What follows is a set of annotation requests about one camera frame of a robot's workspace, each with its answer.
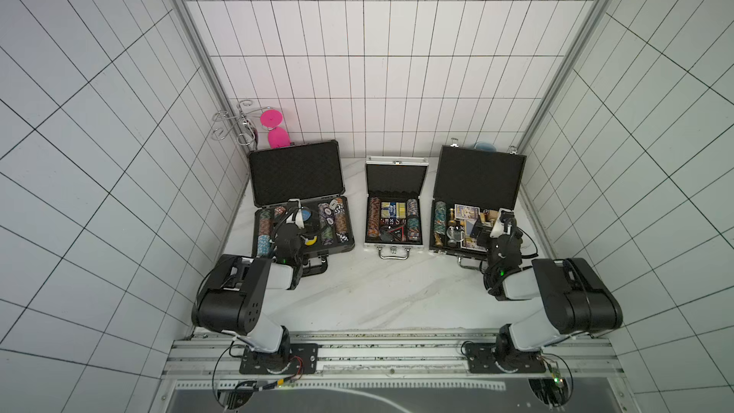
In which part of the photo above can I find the silver poker case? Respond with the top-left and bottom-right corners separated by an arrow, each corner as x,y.
365,156 -> 428,261

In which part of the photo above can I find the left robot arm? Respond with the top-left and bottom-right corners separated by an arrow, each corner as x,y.
191,224 -> 304,363

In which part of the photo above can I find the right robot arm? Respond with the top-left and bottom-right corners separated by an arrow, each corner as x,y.
483,234 -> 623,359

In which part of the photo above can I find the left black poker case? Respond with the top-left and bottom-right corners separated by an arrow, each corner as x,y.
248,140 -> 356,277

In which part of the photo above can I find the black poker case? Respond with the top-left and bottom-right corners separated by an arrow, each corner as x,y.
248,140 -> 356,277
429,145 -> 526,273

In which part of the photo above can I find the right black poker case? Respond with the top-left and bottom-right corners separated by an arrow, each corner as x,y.
429,145 -> 526,273

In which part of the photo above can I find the pink hourglass object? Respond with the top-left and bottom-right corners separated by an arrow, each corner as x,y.
259,108 -> 292,149

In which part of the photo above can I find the blue round object behind case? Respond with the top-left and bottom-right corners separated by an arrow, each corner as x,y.
473,141 -> 497,152

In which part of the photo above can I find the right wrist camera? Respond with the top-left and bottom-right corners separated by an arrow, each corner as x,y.
490,208 -> 516,238

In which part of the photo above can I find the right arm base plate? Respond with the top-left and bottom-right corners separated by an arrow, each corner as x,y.
460,341 -> 547,375

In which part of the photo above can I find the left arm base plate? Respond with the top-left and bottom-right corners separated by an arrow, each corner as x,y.
239,343 -> 319,377

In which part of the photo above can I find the chrome wire wall rack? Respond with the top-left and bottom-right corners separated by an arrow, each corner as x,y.
209,99 -> 259,150

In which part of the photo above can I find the aluminium mounting rail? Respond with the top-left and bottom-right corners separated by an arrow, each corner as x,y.
162,329 -> 623,384

